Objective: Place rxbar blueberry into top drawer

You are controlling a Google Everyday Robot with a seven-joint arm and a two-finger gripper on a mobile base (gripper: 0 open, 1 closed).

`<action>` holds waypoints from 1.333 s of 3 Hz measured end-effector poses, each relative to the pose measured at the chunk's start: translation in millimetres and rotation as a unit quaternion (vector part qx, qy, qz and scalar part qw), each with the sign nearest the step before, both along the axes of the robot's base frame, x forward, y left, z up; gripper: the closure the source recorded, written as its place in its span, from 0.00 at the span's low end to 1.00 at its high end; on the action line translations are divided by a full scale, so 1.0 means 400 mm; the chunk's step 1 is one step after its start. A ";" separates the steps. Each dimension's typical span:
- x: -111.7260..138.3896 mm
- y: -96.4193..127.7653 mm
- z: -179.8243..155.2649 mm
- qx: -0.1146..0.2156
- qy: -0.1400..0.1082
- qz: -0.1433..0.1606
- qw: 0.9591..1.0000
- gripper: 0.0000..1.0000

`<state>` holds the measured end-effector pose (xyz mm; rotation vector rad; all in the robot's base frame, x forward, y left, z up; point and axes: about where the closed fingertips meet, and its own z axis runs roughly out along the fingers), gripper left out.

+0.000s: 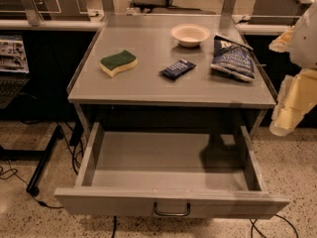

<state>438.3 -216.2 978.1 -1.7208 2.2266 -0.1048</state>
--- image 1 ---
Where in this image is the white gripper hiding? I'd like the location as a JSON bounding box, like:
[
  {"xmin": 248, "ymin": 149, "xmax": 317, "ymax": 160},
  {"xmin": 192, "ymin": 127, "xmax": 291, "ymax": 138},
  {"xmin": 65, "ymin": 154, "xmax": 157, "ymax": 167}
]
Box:
[{"xmin": 268, "ymin": 26, "xmax": 317, "ymax": 136}]

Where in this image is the blue rxbar blueberry wrapper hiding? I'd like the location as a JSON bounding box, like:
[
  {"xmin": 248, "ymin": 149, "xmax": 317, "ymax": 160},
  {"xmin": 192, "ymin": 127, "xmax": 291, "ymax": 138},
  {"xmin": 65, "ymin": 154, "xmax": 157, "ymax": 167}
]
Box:
[{"xmin": 159, "ymin": 59, "xmax": 196, "ymax": 80}]

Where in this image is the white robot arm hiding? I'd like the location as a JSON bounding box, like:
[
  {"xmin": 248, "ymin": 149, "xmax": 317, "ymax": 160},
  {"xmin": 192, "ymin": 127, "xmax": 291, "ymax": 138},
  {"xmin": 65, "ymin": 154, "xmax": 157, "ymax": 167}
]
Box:
[{"xmin": 268, "ymin": 1, "xmax": 317, "ymax": 136}]

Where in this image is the grey open top drawer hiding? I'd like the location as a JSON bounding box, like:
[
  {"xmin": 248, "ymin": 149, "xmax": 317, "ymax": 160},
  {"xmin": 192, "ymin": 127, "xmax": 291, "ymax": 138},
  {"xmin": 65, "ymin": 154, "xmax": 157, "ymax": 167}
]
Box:
[{"xmin": 54, "ymin": 124, "xmax": 289, "ymax": 219}]

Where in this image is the blue chip bag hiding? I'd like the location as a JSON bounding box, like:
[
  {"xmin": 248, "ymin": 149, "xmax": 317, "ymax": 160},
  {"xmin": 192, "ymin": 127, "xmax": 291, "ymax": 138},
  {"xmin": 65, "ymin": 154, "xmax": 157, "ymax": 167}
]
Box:
[{"xmin": 211, "ymin": 35, "xmax": 255, "ymax": 82}]

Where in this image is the white paper bowl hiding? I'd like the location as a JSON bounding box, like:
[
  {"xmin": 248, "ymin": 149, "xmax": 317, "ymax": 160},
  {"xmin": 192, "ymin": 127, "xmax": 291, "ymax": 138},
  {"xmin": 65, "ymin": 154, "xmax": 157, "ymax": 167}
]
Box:
[{"xmin": 171, "ymin": 24, "xmax": 210, "ymax": 48}]

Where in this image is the grey metal cabinet table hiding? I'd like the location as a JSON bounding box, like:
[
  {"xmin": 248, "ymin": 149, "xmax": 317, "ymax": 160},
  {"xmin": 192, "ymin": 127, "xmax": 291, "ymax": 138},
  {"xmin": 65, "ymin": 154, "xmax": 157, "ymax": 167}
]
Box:
[{"xmin": 68, "ymin": 14, "xmax": 275, "ymax": 114}]

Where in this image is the green yellow sponge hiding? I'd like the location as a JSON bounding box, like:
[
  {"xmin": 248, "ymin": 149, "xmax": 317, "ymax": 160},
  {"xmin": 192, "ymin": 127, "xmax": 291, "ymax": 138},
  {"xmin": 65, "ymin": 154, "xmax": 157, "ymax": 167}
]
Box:
[{"xmin": 100, "ymin": 50, "xmax": 138, "ymax": 77}]

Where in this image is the black desk leg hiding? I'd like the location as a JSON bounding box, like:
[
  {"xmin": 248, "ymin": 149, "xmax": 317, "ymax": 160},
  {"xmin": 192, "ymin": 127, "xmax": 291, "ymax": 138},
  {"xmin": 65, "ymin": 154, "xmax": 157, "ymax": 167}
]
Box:
[{"xmin": 0, "ymin": 125, "xmax": 62, "ymax": 196}]

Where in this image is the black floor cable right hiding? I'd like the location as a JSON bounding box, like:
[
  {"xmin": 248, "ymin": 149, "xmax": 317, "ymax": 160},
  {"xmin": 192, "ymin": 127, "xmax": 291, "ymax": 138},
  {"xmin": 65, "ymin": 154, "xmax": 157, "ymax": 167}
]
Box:
[{"xmin": 249, "ymin": 213, "xmax": 300, "ymax": 238}]

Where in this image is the black floor cable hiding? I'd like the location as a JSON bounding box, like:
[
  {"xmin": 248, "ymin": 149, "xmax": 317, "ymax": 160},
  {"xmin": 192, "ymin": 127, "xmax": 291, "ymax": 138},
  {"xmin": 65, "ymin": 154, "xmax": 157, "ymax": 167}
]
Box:
[
  {"xmin": 249, "ymin": 213, "xmax": 300, "ymax": 238},
  {"xmin": 0, "ymin": 159, "xmax": 64, "ymax": 210}
]

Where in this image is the metal drawer handle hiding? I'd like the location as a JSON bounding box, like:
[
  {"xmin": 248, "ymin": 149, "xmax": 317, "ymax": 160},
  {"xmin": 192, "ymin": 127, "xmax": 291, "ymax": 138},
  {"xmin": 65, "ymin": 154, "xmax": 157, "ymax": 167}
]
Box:
[{"xmin": 153, "ymin": 202, "xmax": 191, "ymax": 217}]

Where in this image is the black cable under drawer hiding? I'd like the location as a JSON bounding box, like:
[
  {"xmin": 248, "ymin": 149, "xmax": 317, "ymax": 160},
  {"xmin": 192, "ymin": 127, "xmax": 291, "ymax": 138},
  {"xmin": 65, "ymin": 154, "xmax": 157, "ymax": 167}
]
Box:
[{"xmin": 110, "ymin": 215, "xmax": 119, "ymax": 238}]

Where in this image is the black floor cable left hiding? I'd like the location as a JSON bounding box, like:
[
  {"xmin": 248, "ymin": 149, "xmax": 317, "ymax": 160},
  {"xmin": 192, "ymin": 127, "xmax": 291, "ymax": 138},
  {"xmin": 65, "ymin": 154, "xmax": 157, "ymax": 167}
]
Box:
[{"xmin": 0, "ymin": 159, "xmax": 64, "ymax": 210}]

